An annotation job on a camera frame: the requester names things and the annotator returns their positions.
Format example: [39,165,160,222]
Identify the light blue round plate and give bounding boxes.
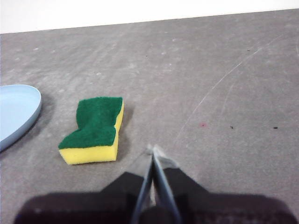
[0,84,43,153]

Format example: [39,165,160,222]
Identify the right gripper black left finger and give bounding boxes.
[14,144,154,224]

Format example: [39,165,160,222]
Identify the yellow sponge with green pad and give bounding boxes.
[58,97,125,165]

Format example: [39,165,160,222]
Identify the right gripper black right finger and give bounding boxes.
[152,144,296,224]

